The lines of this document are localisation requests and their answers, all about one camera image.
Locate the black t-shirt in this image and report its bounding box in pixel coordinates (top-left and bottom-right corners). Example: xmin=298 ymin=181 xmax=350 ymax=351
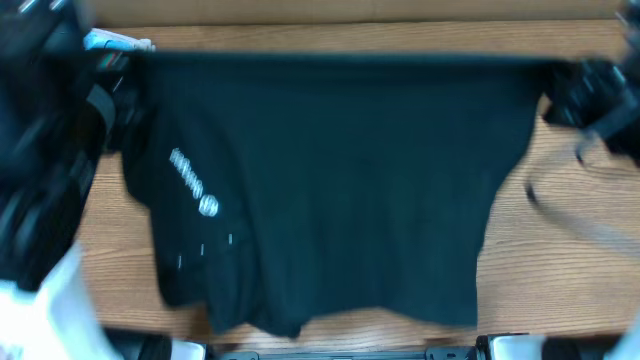
xmin=122 ymin=53 xmax=553 ymax=337

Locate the light blue printed t-shirt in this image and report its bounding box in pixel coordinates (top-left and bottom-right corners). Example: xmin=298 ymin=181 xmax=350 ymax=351
xmin=83 ymin=28 xmax=156 ymax=52

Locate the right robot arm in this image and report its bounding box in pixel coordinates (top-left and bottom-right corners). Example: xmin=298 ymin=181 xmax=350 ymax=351
xmin=543 ymin=0 xmax=639 ymax=163

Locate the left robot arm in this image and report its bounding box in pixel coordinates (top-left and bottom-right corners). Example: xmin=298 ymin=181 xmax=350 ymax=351
xmin=1 ymin=1 xmax=170 ymax=359

